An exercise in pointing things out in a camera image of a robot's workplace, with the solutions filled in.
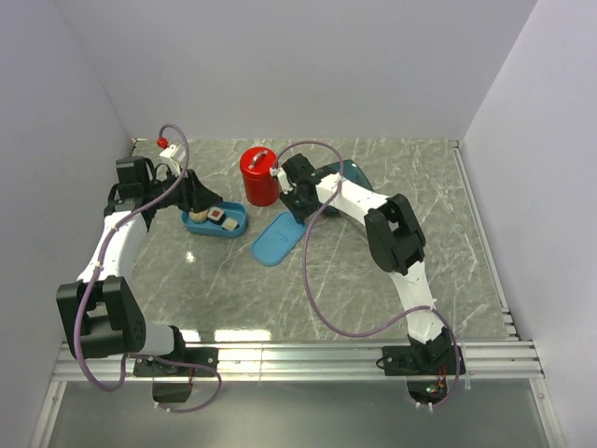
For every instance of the blue lunch box lid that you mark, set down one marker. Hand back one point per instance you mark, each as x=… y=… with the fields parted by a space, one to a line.
x=277 y=240

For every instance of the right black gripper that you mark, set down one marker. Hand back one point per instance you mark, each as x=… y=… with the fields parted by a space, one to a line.
x=299 y=215

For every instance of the sushi roll red centre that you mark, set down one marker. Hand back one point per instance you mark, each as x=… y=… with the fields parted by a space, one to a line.
x=216 y=215

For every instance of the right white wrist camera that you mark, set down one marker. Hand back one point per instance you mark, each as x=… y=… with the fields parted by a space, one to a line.
x=284 y=183

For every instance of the red round cup lid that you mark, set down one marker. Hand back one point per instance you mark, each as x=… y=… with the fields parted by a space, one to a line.
x=256 y=162

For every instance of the red ribbed cup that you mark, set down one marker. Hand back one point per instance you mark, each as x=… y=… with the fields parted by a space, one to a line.
x=261 y=189

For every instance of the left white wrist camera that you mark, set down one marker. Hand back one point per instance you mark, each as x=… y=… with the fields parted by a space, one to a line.
x=171 y=154

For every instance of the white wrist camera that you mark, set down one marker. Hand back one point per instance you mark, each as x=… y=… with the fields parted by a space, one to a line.
x=171 y=154
x=284 y=183

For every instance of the sushi roll white centre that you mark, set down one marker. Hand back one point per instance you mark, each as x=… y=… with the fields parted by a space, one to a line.
x=230 y=224

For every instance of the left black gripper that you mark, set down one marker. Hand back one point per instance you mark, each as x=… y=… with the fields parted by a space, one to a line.
x=195 y=197

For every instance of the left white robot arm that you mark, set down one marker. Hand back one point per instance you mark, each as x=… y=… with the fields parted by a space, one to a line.
x=99 y=313

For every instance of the dark teal square plate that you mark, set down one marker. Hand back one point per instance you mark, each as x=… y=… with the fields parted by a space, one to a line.
x=352 y=172

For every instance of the blue lunch box base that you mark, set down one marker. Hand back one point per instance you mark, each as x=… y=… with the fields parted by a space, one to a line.
x=232 y=209

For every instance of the white steamed bun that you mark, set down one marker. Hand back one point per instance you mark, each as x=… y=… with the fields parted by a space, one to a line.
x=198 y=217

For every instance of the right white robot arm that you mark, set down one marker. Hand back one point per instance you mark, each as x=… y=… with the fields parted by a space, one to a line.
x=396 y=244

